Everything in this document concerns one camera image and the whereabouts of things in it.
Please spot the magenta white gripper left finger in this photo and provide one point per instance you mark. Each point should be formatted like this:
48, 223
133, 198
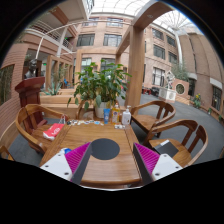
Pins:
69, 164

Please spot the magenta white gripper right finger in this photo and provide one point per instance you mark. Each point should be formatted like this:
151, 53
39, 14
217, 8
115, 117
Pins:
153, 166

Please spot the round dark mouse pad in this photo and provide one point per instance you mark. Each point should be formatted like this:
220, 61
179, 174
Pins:
104, 149

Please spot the dark notebook on chair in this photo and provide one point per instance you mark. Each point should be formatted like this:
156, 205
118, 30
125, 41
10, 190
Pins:
166, 147

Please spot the wooden square table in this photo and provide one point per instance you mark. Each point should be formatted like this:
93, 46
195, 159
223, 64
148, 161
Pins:
111, 163

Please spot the near right wooden armchair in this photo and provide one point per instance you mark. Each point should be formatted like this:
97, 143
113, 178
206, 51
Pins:
194, 133

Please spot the wooden armchair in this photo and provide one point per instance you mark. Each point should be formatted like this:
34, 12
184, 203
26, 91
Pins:
165, 112
31, 125
194, 133

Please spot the white pump bottle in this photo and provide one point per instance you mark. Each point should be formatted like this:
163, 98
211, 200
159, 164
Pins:
126, 117

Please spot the far right wooden armchair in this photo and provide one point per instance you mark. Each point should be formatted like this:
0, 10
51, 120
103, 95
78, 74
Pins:
165, 112

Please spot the far wooden chair behind table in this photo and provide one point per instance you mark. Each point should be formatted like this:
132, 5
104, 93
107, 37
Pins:
85, 114

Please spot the left wooden armchair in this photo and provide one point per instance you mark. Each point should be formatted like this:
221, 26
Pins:
31, 125

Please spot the yellow orange bottle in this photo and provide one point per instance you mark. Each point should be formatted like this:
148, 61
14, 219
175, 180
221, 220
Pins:
115, 113

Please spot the blue tube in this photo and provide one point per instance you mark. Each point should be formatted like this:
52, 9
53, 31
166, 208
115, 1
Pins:
106, 115

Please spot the white statue on plinth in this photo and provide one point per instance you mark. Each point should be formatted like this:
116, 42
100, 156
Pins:
167, 93

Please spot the wooden pillar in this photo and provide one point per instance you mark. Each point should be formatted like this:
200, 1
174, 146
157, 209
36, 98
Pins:
135, 66

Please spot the potted green plant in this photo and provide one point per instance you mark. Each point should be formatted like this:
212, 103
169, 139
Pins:
98, 87

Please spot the bronze bust statue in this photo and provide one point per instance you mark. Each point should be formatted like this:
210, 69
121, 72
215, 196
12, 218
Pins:
32, 69

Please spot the dark red wooden pedestal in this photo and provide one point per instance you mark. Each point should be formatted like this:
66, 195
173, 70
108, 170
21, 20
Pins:
29, 90

